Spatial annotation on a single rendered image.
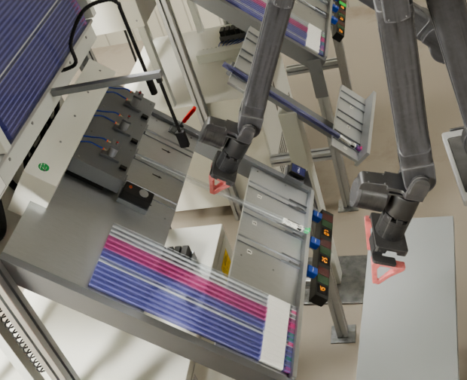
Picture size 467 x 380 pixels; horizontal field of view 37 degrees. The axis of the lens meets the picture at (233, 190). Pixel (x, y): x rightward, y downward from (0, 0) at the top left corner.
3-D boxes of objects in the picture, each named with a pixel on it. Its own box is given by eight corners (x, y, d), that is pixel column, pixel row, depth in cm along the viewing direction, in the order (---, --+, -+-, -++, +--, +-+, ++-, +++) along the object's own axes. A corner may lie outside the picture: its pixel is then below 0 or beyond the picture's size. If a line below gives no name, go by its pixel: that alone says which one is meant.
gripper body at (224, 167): (209, 178, 182) (219, 157, 177) (215, 154, 190) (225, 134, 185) (232, 187, 183) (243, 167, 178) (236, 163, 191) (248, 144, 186)
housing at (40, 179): (99, 107, 203) (117, 71, 194) (39, 224, 166) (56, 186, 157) (74, 94, 201) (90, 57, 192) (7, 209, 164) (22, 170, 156)
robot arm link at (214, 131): (258, 129, 171) (258, 110, 178) (214, 112, 169) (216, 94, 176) (239, 165, 178) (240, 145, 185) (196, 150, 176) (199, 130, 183)
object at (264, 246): (303, 198, 214) (309, 191, 212) (282, 384, 164) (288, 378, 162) (248, 171, 210) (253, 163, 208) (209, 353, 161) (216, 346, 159)
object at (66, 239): (190, 149, 208) (198, 137, 205) (134, 327, 158) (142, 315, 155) (87, 98, 201) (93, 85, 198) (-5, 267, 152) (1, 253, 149)
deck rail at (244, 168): (303, 201, 217) (313, 188, 213) (302, 205, 216) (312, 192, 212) (90, 94, 203) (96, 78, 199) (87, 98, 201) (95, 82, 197)
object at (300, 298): (302, 205, 216) (315, 191, 211) (281, 391, 166) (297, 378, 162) (298, 203, 215) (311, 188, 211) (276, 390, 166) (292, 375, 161)
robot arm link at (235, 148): (252, 145, 176) (254, 131, 181) (227, 136, 175) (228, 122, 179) (242, 164, 181) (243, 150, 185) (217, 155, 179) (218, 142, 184)
